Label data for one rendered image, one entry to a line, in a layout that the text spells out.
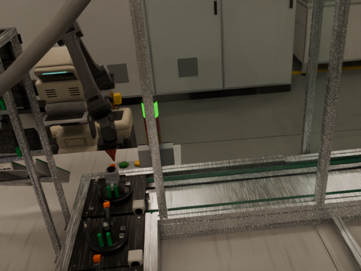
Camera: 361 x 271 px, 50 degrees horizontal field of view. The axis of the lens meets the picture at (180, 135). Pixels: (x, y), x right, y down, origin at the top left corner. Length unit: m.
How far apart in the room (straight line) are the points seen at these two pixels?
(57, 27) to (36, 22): 4.36
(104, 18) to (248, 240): 3.32
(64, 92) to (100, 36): 2.33
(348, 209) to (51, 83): 1.53
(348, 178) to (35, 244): 1.29
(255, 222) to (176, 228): 0.30
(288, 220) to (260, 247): 0.16
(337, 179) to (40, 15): 3.58
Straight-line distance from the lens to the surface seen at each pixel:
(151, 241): 1.38
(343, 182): 1.72
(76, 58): 1.60
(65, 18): 0.19
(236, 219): 1.47
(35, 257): 1.59
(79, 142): 2.28
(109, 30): 4.39
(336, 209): 1.56
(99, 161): 2.02
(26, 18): 4.57
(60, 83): 2.13
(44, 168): 1.50
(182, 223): 1.46
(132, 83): 4.55
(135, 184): 1.61
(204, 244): 1.48
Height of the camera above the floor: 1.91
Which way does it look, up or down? 29 degrees down
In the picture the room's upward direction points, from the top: 5 degrees counter-clockwise
